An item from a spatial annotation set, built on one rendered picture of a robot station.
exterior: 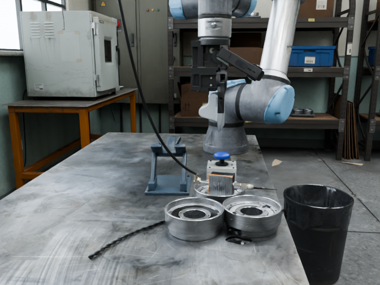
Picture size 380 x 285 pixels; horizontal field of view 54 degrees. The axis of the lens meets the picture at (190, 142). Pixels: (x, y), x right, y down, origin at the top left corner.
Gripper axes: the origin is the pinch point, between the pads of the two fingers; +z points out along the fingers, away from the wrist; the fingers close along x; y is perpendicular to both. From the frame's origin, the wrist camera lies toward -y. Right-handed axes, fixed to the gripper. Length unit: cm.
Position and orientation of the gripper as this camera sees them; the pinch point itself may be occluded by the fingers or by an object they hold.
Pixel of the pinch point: (221, 126)
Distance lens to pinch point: 89.4
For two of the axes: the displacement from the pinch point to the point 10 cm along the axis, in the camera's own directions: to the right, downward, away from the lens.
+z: 0.0, 9.8, 2.2
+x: -1.2, 2.2, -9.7
